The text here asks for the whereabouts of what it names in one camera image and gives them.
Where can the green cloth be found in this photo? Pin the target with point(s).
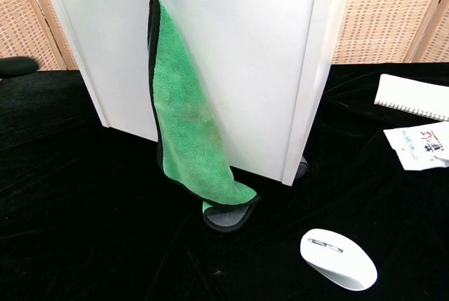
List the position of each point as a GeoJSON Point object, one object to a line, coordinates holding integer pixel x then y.
{"type": "Point", "coordinates": [182, 111]}

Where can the white cabinet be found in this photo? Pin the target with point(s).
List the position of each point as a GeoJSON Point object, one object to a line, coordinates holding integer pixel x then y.
{"type": "Point", "coordinates": [252, 69]}

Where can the black velvet tablecloth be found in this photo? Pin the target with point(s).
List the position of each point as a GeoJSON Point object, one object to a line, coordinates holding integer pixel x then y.
{"type": "Point", "coordinates": [87, 192]}

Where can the white computer mouse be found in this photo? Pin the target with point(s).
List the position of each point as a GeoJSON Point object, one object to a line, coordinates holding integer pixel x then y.
{"type": "Point", "coordinates": [336, 262]}

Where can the white spiral notebook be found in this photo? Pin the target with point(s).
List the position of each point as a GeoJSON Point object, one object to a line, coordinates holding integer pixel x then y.
{"type": "Point", "coordinates": [410, 95]}

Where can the white snack bag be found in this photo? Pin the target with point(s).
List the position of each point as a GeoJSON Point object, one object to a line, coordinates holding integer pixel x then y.
{"type": "Point", "coordinates": [421, 146]}

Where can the woven rattan folding screen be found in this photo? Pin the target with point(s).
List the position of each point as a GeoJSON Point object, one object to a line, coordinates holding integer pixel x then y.
{"type": "Point", "coordinates": [28, 17]}
{"type": "Point", "coordinates": [386, 13]}

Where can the black rounded cushion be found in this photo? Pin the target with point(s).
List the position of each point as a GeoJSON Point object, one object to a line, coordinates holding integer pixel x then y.
{"type": "Point", "coordinates": [17, 66]}

